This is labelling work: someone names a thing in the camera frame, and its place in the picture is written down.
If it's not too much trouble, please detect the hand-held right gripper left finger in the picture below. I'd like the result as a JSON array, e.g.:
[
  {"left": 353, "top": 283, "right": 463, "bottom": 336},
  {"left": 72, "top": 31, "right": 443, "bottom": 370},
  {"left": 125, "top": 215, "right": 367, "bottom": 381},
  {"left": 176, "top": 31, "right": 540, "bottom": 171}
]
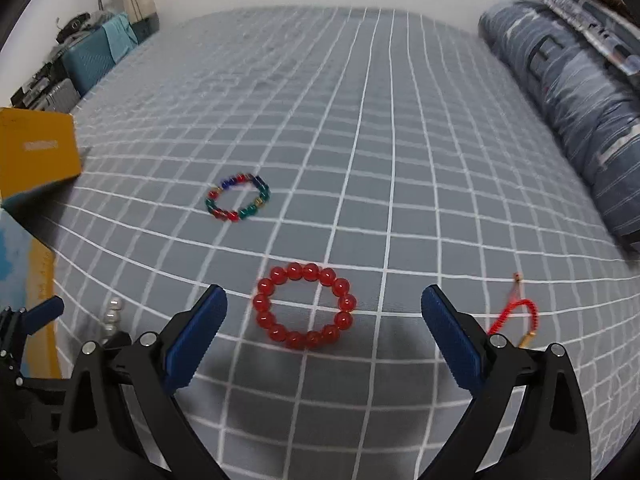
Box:
[{"left": 59, "top": 284, "right": 228, "bottom": 480}]

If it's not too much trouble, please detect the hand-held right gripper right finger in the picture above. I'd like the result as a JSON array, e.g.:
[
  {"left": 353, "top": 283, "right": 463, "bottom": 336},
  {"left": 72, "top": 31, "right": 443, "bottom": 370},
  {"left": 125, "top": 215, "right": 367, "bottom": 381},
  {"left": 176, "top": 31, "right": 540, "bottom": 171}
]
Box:
[{"left": 421, "top": 285, "right": 593, "bottom": 480}]

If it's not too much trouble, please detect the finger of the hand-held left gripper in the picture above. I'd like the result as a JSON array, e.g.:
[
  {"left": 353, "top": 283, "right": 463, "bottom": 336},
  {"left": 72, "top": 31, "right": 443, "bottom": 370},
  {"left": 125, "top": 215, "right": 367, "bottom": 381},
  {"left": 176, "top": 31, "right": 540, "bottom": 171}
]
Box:
[{"left": 22, "top": 296, "right": 65, "bottom": 336}]

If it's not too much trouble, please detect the blue and yellow cardboard box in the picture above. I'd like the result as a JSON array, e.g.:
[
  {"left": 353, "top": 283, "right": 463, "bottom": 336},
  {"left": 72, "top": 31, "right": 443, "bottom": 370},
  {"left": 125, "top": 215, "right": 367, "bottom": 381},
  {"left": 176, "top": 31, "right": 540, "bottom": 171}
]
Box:
[{"left": 0, "top": 207, "right": 64, "bottom": 380}]

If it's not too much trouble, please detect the red bead bracelet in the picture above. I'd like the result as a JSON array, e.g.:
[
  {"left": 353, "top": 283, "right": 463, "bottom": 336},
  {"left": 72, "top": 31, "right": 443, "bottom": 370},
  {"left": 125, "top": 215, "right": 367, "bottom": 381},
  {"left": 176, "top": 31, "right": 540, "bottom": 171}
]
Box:
[{"left": 252, "top": 262, "right": 357, "bottom": 351}]

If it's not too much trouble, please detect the orange cardboard box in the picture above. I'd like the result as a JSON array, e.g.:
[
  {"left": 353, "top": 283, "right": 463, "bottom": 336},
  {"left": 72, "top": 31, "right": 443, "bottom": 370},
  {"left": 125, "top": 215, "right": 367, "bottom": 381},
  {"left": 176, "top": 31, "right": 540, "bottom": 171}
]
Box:
[{"left": 0, "top": 107, "right": 93, "bottom": 212}]

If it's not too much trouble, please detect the silver suitcase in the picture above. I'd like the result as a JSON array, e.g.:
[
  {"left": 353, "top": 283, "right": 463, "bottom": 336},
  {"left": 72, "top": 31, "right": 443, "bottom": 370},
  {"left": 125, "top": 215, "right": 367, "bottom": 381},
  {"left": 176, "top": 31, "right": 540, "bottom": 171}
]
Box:
[{"left": 10, "top": 77, "right": 81, "bottom": 115}]

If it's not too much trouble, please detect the grey checked bed sheet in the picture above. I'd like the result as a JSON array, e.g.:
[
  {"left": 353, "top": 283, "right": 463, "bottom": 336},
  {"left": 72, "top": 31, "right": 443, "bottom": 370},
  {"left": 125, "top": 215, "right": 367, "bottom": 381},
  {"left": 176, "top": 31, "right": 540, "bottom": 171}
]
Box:
[{"left": 47, "top": 6, "right": 640, "bottom": 480}]

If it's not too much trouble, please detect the dark teal suitcase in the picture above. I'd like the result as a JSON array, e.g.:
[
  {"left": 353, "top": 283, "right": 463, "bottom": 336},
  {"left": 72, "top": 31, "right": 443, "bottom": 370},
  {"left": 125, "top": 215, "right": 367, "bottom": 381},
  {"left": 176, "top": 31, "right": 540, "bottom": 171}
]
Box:
[{"left": 62, "top": 35, "right": 121, "bottom": 99}]

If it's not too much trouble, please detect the folded blue grey quilt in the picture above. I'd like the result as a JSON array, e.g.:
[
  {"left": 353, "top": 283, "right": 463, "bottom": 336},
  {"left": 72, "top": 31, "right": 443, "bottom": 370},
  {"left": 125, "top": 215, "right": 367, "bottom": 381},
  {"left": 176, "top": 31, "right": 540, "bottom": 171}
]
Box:
[{"left": 477, "top": 0, "right": 640, "bottom": 252}]

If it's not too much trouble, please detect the teal cloth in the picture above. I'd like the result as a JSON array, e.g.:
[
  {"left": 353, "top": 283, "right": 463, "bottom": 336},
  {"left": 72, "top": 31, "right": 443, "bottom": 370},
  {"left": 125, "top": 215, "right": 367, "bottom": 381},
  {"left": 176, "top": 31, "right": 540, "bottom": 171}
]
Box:
[{"left": 101, "top": 13, "right": 139, "bottom": 60}]

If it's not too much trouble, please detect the black bag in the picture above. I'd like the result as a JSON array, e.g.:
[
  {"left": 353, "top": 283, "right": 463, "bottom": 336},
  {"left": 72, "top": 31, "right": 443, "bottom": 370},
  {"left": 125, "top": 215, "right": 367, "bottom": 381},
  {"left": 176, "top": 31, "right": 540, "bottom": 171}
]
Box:
[{"left": 54, "top": 10, "right": 104, "bottom": 44}]

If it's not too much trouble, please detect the grey patterned pillow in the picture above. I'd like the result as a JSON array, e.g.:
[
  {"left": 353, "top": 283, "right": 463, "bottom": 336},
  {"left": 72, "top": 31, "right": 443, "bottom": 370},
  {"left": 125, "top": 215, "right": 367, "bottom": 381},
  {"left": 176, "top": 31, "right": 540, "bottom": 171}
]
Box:
[{"left": 534, "top": 0, "right": 640, "bottom": 79}]

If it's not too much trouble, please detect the red string bracelet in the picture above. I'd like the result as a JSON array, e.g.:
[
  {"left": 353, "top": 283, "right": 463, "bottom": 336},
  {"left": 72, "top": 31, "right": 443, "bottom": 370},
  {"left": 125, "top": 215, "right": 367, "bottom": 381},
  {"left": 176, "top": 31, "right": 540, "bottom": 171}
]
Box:
[{"left": 486, "top": 272, "right": 540, "bottom": 349}]

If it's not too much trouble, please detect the white pearl bracelet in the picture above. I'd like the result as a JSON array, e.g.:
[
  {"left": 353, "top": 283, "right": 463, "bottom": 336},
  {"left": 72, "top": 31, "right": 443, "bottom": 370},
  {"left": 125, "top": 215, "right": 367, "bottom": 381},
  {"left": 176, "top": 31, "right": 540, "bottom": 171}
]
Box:
[{"left": 102, "top": 297, "right": 125, "bottom": 346}]

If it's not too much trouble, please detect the multicolour glass bead bracelet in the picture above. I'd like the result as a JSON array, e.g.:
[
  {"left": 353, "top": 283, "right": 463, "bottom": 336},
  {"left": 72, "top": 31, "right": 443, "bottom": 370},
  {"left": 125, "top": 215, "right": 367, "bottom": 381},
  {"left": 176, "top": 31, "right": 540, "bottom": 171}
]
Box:
[{"left": 204, "top": 173, "right": 271, "bottom": 223}]

